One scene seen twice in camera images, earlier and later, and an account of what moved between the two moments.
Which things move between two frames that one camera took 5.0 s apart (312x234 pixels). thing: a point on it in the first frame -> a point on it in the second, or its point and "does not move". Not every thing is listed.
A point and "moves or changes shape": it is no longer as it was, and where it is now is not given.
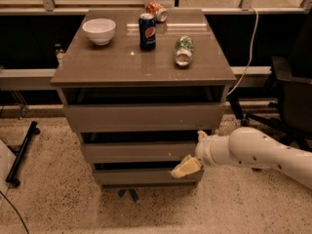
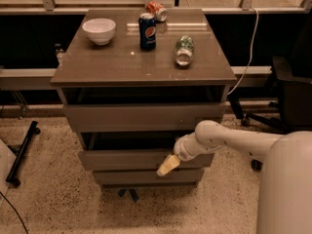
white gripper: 203,151 -> 181,149
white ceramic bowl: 99,30 does not move
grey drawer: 137,152 moves or changes shape
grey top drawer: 147,117 does not move
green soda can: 183,50 does not move
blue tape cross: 133,193 does not move
